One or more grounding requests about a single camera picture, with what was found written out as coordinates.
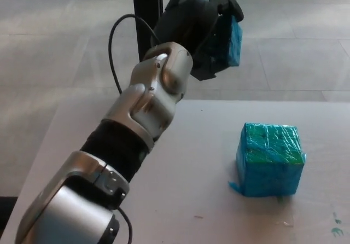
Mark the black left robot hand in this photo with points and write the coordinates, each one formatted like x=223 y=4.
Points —
x=191 y=30

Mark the small blue taped cube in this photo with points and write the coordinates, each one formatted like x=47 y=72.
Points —
x=234 y=47

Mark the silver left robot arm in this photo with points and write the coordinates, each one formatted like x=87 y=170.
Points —
x=115 y=151

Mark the big blue green taped cube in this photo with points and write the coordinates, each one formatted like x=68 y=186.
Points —
x=269 y=162

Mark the black vertical post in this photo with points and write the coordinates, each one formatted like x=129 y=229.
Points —
x=146 y=11

